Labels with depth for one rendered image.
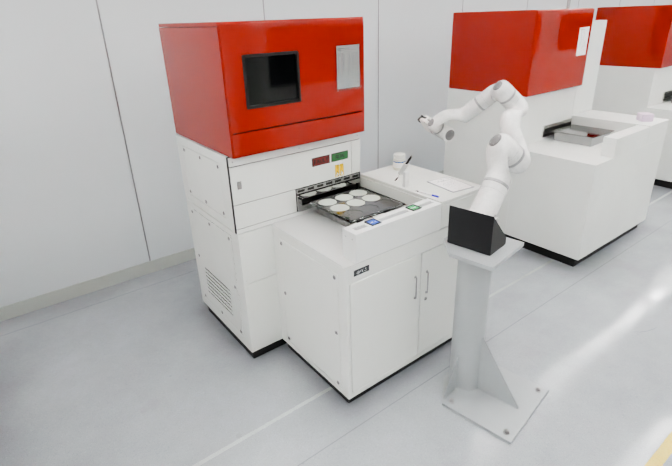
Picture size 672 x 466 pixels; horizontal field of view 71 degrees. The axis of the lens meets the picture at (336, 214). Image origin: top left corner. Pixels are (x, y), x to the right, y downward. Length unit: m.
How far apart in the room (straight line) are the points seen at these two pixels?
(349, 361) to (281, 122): 1.19
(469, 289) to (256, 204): 1.12
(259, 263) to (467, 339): 1.13
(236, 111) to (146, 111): 1.55
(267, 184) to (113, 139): 1.53
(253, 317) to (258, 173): 0.81
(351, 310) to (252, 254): 0.65
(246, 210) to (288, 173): 0.29
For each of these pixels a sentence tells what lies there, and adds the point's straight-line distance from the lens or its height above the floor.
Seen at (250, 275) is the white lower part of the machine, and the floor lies 0.57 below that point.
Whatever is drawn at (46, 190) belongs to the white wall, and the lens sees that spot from 3.68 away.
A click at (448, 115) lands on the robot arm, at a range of 2.81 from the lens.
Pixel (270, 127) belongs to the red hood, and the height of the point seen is 1.34.
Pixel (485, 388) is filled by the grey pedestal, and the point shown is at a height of 0.04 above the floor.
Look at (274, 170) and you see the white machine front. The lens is 2.45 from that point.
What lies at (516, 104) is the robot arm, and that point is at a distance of 2.65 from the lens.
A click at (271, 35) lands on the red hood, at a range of 2.31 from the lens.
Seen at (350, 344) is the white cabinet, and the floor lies 0.41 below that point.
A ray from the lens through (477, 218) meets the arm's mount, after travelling 2.18.
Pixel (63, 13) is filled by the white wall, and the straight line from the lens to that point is 3.58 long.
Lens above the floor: 1.82
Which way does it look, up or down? 23 degrees down
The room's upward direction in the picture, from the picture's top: 2 degrees counter-clockwise
